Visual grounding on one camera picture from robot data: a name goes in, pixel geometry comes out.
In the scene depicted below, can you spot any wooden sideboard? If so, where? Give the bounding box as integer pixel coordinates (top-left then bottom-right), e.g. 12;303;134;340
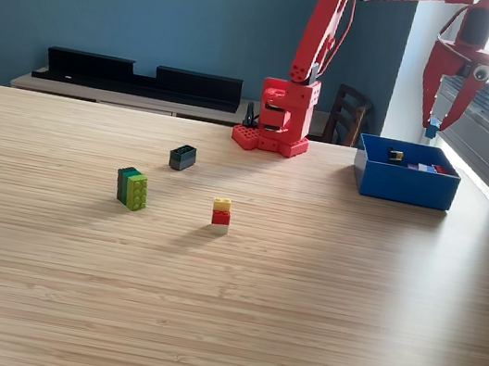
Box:
8;59;332;143

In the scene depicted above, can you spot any dark wooden chair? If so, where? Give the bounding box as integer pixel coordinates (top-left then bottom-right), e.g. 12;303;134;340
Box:
319;81;378;151

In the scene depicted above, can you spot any dark green grey brick stack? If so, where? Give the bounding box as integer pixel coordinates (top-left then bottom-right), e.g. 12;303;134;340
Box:
166;142;199;174

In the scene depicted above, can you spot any black shelf tray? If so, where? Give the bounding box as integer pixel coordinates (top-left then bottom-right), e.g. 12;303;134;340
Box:
30;43;245;114

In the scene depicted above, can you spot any yellow toy digger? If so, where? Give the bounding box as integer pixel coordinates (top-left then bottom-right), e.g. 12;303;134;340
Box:
383;145;405;166

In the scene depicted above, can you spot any blue bin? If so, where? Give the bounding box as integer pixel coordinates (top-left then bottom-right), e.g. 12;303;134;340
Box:
348;132;467;214

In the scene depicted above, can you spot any yellow red white brick stack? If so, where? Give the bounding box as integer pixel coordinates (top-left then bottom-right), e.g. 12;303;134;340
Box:
207;195;235;236

